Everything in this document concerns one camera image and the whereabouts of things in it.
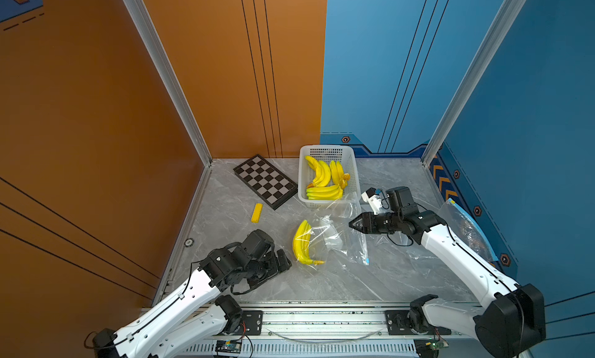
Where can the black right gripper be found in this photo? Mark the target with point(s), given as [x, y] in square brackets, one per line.
[366, 226]

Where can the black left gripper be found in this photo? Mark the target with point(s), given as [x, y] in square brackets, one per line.
[276, 267]

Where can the clear zip bag white seal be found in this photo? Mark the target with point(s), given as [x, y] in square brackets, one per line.
[331, 234]

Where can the small yellow banana bunch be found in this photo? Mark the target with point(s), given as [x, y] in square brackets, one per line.
[301, 244]

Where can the yellow green banana bunch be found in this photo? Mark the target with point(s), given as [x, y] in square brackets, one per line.
[338, 175]

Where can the clear zip bag blue seal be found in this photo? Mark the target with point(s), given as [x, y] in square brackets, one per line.
[466, 228]

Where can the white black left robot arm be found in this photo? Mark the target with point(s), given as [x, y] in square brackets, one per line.
[202, 306]

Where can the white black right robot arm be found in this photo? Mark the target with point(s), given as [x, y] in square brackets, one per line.
[509, 319]

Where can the yellow flat block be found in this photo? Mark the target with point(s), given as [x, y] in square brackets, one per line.
[255, 218]

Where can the white perforated plastic basket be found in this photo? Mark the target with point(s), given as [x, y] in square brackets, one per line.
[326, 154]

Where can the black white chessboard box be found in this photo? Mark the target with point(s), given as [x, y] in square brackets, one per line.
[268, 182]

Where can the green circuit board left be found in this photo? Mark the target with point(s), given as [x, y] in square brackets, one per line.
[228, 348]

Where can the green circuit board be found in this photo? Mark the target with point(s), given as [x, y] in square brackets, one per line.
[228, 348]
[436, 345]

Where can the green circuit board right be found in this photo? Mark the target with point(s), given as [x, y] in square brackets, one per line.
[436, 345]

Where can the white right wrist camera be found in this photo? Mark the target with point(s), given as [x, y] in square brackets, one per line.
[371, 197]

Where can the aluminium front rail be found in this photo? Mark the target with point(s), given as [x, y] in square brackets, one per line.
[334, 330]

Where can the aluminium corner post right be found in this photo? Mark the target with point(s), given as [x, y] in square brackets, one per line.
[499, 28]

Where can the aluminium corner post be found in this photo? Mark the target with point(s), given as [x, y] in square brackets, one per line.
[499, 28]
[155, 48]

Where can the aluminium corner post left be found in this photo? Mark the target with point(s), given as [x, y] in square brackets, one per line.
[155, 48]

